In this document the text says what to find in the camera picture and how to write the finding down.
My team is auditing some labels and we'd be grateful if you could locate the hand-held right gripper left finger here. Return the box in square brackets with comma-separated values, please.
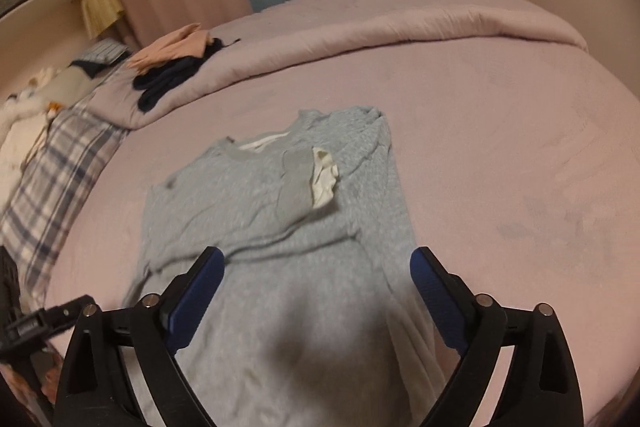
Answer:
[54, 246, 226, 427]

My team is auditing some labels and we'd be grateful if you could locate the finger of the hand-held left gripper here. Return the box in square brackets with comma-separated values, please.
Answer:
[0, 294, 96, 350]

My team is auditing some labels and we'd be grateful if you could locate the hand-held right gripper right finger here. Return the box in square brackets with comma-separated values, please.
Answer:
[409, 246, 585, 427]

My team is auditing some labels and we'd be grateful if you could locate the grey printed sweatshirt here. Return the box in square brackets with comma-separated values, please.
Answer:
[122, 106, 451, 427]

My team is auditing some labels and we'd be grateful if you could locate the plaid pillow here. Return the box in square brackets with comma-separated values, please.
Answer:
[0, 104, 131, 303]

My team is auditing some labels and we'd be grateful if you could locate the pink bed sheet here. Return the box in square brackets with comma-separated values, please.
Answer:
[45, 39, 640, 427]

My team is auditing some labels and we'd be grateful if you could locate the white plush toy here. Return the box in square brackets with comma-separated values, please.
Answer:
[0, 67, 66, 178]

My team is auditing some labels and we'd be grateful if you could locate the navy garment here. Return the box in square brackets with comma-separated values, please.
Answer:
[132, 38, 241, 114]

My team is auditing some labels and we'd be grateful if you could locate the peach garment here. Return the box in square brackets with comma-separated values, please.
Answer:
[126, 23, 211, 75]

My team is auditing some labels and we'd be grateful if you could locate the pink folded duvet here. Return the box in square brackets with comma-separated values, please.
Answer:
[90, 0, 588, 130]

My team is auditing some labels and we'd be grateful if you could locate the white headboard shelf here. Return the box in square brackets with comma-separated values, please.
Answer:
[0, 0, 96, 98]

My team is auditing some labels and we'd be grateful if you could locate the yellow pleated cloth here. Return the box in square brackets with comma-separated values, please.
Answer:
[80, 0, 125, 38]

